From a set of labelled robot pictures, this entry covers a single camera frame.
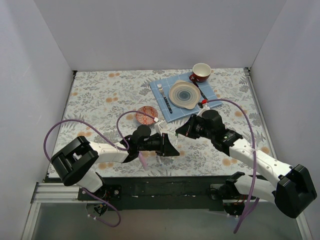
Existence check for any white marker pen blue tip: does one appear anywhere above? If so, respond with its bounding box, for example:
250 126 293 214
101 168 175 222
157 156 163 167

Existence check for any pink pen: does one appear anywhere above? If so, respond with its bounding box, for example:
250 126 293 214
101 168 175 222
138 152 149 171

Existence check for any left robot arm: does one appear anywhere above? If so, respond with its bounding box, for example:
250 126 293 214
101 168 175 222
50 125 180 200

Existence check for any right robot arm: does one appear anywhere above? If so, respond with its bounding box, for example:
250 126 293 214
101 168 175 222
175 110 317 219

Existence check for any red patterned small bowl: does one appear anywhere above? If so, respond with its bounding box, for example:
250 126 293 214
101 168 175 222
135 105 158 126

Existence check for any beige plate with blue rings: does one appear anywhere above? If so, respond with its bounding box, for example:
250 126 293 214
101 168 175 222
168 80 201 110

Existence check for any blue checked cloth napkin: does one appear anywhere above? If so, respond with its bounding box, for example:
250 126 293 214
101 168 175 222
149 72 217 123

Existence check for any floral tablecloth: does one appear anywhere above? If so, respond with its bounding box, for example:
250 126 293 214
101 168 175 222
54 68 274 177

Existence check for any red cup white inside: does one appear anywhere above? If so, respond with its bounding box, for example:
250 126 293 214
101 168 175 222
189 63 212 83

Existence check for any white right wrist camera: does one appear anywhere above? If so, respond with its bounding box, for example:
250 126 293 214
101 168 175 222
197 99 210 117

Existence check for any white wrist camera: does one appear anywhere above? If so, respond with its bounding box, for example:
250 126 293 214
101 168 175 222
197 99 210 117
154 118 168 135

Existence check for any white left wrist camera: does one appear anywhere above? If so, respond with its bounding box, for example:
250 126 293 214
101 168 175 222
154 118 168 135

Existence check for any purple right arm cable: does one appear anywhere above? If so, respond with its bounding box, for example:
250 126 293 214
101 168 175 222
202 99 260 235

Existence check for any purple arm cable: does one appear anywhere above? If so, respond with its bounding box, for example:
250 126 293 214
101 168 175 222
43 111 160 228
202 99 260 235

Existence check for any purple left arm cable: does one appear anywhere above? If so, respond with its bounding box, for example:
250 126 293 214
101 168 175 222
43 111 160 228

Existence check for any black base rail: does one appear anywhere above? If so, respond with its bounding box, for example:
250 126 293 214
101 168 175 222
77 175 231 211

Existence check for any knife with dark handle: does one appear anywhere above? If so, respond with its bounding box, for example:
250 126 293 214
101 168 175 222
193 81 208 102

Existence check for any fork with dark handle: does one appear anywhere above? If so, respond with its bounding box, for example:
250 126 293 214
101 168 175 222
157 84 173 114

